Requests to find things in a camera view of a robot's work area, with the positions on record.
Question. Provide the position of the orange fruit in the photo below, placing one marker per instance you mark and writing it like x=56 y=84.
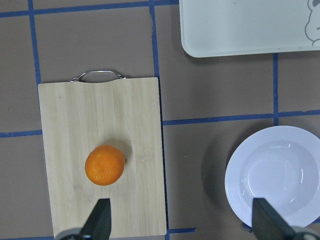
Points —
x=104 y=165

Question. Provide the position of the white round plate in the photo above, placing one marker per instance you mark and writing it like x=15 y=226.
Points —
x=280 y=164

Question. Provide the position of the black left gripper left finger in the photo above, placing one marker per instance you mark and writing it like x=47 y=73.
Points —
x=98 y=224

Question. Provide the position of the cream bear tray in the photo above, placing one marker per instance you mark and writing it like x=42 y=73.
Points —
x=216 y=28

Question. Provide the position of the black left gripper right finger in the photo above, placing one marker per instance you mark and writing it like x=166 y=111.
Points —
x=267 y=224

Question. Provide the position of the bamboo cutting board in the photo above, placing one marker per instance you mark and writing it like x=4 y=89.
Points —
x=104 y=141

